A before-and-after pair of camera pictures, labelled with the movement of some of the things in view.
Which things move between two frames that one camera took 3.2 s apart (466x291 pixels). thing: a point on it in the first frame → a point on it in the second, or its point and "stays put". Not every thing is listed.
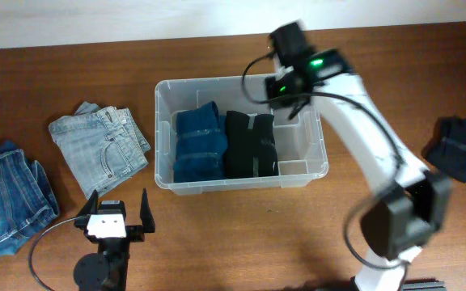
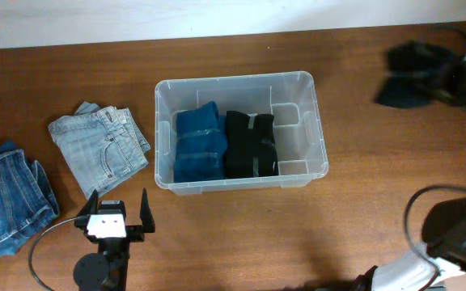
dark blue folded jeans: (13, 196) stays put
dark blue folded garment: (201, 139) stays put
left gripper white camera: (107, 225) stays put
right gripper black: (276, 94) → (413, 70)
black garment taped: (251, 149) stays put
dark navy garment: (455, 145) → (419, 73)
